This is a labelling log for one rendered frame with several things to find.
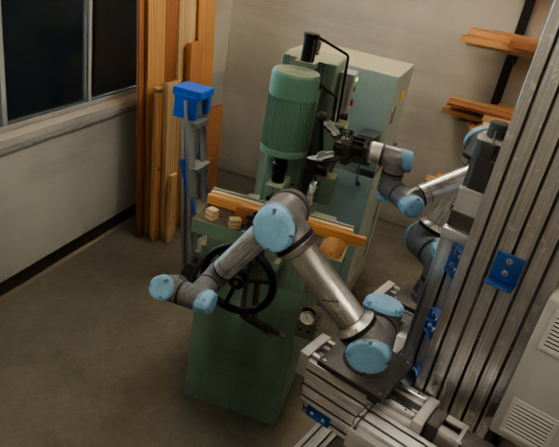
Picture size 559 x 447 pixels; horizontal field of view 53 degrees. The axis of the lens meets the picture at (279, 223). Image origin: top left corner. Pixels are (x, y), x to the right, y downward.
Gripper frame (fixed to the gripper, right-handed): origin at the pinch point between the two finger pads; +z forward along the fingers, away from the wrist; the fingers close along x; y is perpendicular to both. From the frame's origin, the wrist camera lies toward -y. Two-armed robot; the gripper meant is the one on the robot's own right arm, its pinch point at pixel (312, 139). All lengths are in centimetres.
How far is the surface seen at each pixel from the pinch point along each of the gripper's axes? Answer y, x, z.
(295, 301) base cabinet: -41, 48, -7
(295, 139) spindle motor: -4.6, -0.9, 6.8
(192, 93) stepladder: -61, -40, 77
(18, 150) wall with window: -56, 15, 146
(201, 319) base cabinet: -57, 65, 30
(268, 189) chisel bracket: -21.6, 13.9, 14.0
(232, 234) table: -25.9, 34.0, 21.9
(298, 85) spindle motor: 10.9, -13.2, 8.9
